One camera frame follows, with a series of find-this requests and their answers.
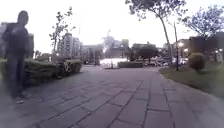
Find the group of distant buildings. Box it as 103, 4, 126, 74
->
55, 29, 224, 66

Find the grey stone slab pavement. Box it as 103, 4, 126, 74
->
0, 64, 224, 128

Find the young thin tree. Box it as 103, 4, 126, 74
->
48, 7, 76, 63

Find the dark pole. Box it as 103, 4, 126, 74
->
172, 21, 180, 72

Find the tall leaning tree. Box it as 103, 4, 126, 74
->
125, 0, 188, 67

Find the low hedge row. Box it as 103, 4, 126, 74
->
0, 58, 84, 87

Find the round bush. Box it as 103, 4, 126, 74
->
188, 52, 207, 73

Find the grass lawn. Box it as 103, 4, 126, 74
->
158, 61, 224, 98

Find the person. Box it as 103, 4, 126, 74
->
1, 10, 32, 104

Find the leafy tree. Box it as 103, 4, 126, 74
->
182, 4, 224, 41

